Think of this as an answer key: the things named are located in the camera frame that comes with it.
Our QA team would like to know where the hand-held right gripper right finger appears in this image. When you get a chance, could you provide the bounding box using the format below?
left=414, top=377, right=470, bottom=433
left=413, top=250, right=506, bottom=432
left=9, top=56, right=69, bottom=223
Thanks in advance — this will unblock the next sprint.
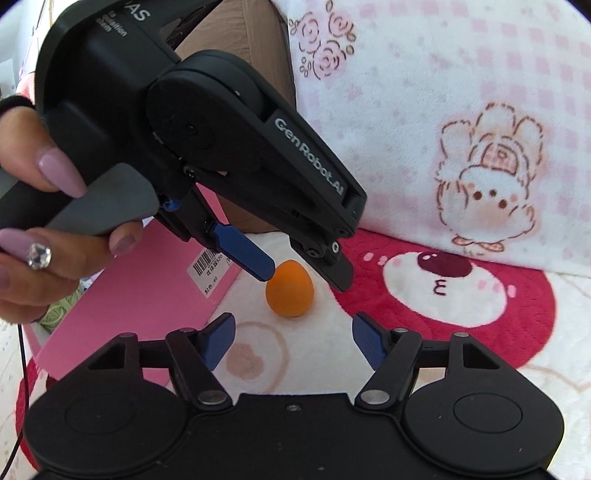
left=352, top=312, right=502, bottom=409

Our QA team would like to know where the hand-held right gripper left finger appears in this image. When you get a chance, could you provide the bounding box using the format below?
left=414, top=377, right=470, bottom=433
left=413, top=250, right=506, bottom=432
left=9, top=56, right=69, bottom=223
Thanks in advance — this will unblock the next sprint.
left=88, top=312, right=236, bottom=411

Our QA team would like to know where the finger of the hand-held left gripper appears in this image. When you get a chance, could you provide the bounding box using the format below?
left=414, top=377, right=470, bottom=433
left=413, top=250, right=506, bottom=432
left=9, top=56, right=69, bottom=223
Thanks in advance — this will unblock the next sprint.
left=288, top=237, right=355, bottom=294
left=203, top=220, right=276, bottom=282

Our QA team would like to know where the orange makeup sponge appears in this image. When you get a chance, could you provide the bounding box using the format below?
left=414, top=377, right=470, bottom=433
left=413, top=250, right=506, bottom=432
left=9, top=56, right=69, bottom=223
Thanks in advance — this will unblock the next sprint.
left=265, top=260, right=315, bottom=318

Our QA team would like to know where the pink cardboard box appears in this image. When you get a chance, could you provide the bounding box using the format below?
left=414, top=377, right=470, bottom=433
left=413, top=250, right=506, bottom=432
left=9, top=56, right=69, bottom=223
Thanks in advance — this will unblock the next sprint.
left=28, top=182, right=243, bottom=380

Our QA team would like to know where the green yarn ball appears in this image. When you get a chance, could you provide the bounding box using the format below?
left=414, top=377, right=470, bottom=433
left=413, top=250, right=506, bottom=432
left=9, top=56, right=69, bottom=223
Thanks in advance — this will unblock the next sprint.
left=39, top=284, right=84, bottom=330

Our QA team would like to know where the person's left hand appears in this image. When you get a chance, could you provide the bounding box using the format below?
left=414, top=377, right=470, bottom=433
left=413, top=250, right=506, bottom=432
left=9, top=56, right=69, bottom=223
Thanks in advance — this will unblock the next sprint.
left=0, top=108, right=144, bottom=324

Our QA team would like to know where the brown embroidered pillow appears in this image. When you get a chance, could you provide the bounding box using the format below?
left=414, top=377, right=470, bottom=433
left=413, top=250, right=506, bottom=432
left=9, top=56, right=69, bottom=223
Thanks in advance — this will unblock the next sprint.
left=173, top=0, right=296, bottom=234

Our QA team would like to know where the pink checked pillow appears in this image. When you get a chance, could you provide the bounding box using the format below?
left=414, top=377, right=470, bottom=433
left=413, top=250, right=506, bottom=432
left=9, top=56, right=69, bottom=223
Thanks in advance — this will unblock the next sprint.
left=272, top=0, right=591, bottom=278

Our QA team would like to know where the black cable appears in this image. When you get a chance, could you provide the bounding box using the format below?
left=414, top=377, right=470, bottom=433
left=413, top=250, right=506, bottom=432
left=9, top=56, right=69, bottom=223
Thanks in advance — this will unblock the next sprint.
left=7, top=322, right=29, bottom=467

